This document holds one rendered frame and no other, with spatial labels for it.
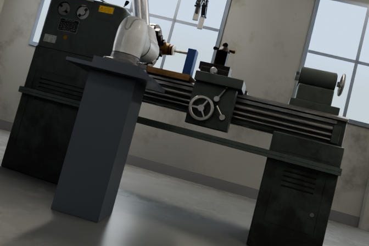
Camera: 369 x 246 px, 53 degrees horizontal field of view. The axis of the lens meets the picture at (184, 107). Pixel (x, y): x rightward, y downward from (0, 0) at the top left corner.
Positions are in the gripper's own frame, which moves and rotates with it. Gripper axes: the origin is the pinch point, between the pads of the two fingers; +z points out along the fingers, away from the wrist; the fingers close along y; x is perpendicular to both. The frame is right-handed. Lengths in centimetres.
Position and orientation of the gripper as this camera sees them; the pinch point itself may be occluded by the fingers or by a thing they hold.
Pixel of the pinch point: (197, 22)
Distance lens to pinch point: 200.7
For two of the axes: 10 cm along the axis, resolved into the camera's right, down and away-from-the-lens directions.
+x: 9.5, 2.3, -2.3
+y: -2.1, -1.2, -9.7
